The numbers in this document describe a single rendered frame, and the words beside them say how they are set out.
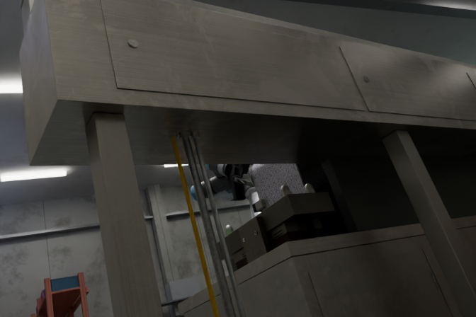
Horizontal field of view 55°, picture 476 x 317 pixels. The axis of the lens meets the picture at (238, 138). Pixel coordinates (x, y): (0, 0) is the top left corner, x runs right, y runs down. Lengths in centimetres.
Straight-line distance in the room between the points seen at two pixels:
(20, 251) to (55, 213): 110
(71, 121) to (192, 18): 39
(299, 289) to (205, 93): 54
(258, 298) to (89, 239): 1008
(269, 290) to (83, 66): 75
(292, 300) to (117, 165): 60
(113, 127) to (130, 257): 24
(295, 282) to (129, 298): 54
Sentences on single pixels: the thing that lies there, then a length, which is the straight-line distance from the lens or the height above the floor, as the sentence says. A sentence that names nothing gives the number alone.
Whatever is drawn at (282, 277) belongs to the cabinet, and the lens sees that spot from 123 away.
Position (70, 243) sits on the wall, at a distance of 1125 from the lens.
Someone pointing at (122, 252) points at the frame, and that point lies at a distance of 78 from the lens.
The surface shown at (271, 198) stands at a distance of 163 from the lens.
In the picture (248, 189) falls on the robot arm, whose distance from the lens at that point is 234.
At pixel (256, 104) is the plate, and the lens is 104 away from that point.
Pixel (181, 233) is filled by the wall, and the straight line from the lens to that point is 1177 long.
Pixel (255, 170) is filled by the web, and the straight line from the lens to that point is 170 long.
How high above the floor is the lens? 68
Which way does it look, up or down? 25 degrees up
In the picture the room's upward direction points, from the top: 17 degrees counter-clockwise
